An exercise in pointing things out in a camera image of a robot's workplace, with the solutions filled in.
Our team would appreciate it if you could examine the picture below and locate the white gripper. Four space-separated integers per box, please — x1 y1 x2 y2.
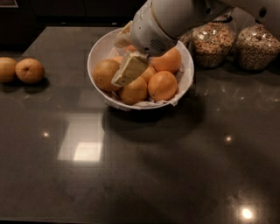
111 0 177 87

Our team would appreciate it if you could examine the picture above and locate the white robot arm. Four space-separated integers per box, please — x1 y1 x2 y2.
112 0 280 87

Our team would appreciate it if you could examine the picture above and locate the white bowl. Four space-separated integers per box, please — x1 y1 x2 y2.
87 27 195 112

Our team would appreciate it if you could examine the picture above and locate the orange top back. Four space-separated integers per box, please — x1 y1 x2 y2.
124 45 136 53

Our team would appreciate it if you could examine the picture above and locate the orange behind left centre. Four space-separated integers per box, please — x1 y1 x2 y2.
113 56 123 63

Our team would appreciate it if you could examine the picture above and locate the orange centre small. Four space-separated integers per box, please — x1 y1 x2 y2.
141 65 157 83

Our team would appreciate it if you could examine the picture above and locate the large orange front left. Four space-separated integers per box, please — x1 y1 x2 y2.
92 59 120 91

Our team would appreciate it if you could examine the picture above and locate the orange front middle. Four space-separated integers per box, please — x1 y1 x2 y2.
118 77 148 105

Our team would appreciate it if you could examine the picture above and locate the orange back right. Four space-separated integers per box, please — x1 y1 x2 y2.
152 47 181 74

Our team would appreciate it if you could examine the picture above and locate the orange front right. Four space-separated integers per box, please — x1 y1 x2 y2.
148 71 178 102

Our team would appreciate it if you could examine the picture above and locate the glass jar left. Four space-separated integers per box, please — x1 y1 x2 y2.
179 30 193 48

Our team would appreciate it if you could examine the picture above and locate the glass cereal jar middle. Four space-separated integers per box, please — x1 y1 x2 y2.
191 14 235 68

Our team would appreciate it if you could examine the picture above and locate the glass cereal jar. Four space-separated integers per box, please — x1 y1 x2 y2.
191 14 235 68
234 22 280 71

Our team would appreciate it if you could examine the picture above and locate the orange on table right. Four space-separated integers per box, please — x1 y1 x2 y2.
16 58 45 84

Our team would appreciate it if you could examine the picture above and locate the orange on table left edge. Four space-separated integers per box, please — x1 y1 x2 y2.
0 57 17 83

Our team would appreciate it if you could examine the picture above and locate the glass cereal jar right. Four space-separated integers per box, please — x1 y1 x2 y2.
234 22 280 71

